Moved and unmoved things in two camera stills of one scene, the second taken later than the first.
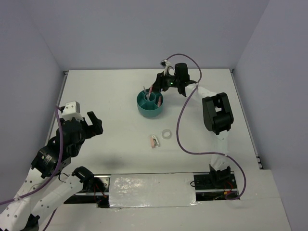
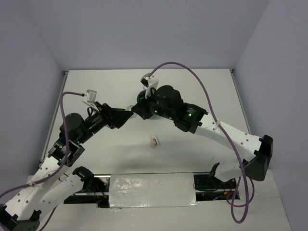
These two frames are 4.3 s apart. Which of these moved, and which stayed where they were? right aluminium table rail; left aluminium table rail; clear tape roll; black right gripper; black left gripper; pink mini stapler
Moved: black left gripper; black right gripper; clear tape roll
Stayed: right aluminium table rail; left aluminium table rail; pink mini stapler
